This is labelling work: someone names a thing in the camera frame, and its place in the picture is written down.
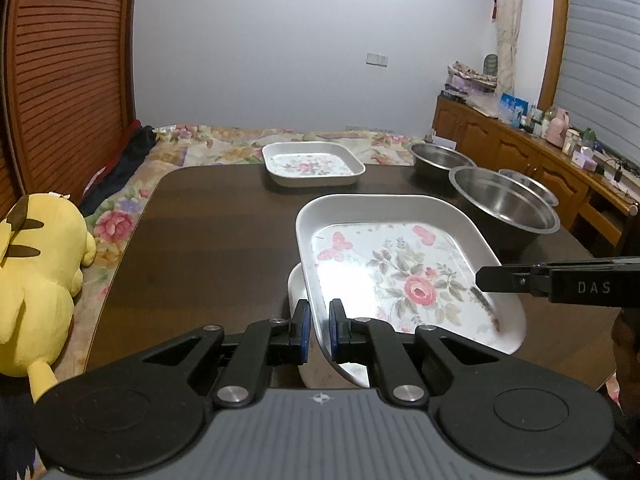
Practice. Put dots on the large stainless steel bowl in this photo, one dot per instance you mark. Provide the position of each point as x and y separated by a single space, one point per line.
500 210

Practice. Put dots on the dark navy cloth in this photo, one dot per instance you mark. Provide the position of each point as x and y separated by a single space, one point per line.
125 160

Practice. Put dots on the pile of patterned cloth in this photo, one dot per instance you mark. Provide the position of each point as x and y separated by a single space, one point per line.
467 77

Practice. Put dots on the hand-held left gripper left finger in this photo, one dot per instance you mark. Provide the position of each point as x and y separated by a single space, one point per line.
301 332

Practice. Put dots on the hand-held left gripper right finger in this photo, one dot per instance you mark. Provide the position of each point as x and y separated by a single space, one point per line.
336 332

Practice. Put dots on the white floral square plate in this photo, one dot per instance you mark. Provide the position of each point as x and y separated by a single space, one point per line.
310 165
296 290
400 260

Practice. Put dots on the clear plastic bag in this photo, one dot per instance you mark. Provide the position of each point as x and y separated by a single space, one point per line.
485 104

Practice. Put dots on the white wall switch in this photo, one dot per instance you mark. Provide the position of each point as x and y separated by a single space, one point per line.
377 59

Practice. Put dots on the yellow plush toy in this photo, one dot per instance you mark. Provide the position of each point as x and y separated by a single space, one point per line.
35 280

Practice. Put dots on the floral blanket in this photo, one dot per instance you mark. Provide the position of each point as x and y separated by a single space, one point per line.
225 145

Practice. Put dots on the wooden louvered wardrobe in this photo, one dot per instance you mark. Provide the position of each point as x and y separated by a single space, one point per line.
65 70

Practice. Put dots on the cream patterned curtain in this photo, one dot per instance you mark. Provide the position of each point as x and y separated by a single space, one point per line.
507 35

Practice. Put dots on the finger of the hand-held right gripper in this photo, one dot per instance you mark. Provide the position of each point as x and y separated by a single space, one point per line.
500 279

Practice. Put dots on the blue printed box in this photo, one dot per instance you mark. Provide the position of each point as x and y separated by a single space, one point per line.
514 109

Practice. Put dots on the small white box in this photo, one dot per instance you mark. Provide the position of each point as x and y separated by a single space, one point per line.
583 158

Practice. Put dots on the pink bottle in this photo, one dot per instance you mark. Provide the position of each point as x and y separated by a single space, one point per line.
558 129

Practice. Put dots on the wooden cabinet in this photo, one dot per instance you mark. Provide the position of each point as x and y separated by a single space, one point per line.
500 135

